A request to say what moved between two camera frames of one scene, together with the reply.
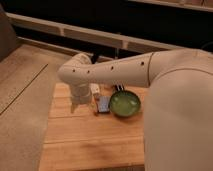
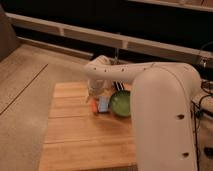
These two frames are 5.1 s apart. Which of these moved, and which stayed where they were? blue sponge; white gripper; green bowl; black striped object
Moved: white gripper
Stayed: black striped object; green bowl; blue sponge
